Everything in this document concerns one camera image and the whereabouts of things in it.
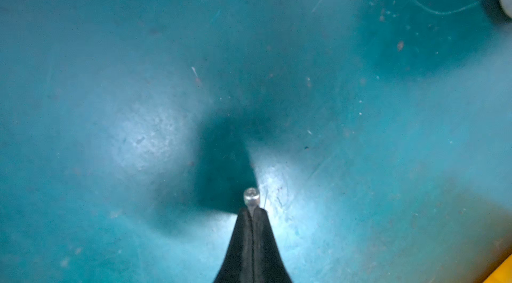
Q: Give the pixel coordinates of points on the silver screw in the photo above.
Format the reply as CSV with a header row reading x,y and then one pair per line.
x,y
252,197

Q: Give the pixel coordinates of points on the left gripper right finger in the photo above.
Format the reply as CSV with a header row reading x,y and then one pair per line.
x,y
267,263

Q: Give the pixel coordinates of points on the yellow plastic storage box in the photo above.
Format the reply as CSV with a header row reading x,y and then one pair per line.
x,y
502,274

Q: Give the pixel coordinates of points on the green mat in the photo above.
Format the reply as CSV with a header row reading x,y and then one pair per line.
x,y
378,132

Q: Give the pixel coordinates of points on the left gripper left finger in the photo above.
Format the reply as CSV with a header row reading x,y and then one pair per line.
x,y
237,266

